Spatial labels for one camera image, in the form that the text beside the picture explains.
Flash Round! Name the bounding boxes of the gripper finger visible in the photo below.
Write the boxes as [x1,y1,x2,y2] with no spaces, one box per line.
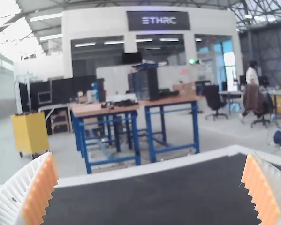
[240,151,281,225]
[0,151,60,225]

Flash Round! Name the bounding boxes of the yellow cart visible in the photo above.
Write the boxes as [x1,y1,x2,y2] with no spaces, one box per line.
[10,111,51,160]

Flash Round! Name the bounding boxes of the black office chair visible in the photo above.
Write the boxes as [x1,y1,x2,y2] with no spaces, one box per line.
[243,83,279,129]
[203,84,229,121]

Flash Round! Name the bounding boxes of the person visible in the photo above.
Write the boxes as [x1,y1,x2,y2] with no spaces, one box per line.
[238,60,261,124]

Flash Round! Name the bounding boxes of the black mat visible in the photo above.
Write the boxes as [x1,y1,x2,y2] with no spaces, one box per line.
[43,151,281,225]

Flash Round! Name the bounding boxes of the blue workbench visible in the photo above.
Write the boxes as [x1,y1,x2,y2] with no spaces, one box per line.
[70,102,142,175]
[139,94,201,164]

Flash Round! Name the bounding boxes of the black storage drawer stack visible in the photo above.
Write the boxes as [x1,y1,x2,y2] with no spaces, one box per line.
[127,62,160,101]

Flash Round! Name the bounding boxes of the blue cable reel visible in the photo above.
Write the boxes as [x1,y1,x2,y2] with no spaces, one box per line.
[267,126,281,149]

